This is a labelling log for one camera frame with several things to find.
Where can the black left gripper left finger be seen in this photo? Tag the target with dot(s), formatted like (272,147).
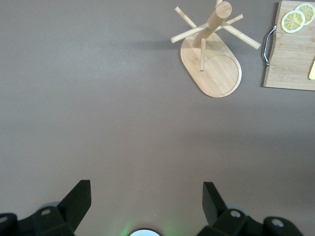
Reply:
(73,209)

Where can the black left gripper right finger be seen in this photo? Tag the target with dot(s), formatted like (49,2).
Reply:
(214,209)

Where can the wooden mug tree rack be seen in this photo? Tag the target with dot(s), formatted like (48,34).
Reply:
(216,73)

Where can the bamboo cutting board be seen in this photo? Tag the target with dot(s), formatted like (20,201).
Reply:
(288,64)

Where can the yellow plastic fork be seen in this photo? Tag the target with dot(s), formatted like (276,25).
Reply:
(312,72)

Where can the lemon slice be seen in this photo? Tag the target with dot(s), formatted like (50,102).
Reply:
(308,11)
(292,22)

